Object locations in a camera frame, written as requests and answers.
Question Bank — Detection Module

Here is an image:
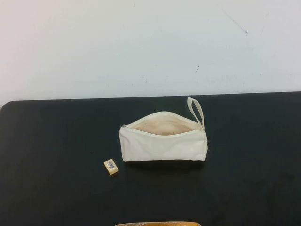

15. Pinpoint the yellow eraser with barcode label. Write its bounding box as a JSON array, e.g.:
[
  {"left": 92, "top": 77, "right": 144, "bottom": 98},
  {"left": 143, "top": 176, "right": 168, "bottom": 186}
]
[{"left": 103, "top": 159, "right": 118, "bottom": 176}]

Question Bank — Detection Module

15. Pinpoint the cream fabric pencil case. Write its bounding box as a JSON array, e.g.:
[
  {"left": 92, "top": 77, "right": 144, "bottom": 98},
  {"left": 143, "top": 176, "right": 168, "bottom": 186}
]
[{"left": 119, "top": 97, "right": 209, "bottom": 163}]

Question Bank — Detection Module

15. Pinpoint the yellow cardboard box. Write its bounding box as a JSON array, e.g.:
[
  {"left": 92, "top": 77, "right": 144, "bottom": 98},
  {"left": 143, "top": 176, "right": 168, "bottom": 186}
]
[{"left": 114, "top": 221, "right": 203, "bottom": 226}]

